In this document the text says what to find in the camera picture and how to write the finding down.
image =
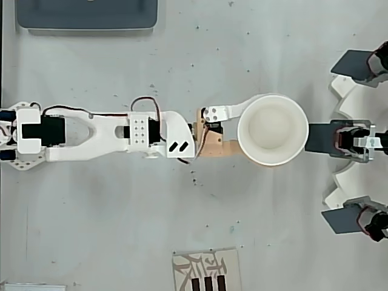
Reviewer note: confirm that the tan gripper black servo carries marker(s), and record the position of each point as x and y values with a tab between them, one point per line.
209	145

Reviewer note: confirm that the black paper cup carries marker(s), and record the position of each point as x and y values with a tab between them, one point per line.
272	130

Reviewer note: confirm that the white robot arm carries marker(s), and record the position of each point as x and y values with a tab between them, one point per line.
103	133

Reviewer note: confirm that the printed paper mat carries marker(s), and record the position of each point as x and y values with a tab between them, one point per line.
188	266

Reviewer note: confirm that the grey paddle motor unit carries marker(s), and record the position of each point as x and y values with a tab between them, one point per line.
342	221
321	138
351	63

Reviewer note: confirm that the white carousel stand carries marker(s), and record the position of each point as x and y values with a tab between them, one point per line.
354	100

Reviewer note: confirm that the grey tray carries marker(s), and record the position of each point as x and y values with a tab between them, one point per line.
85	13

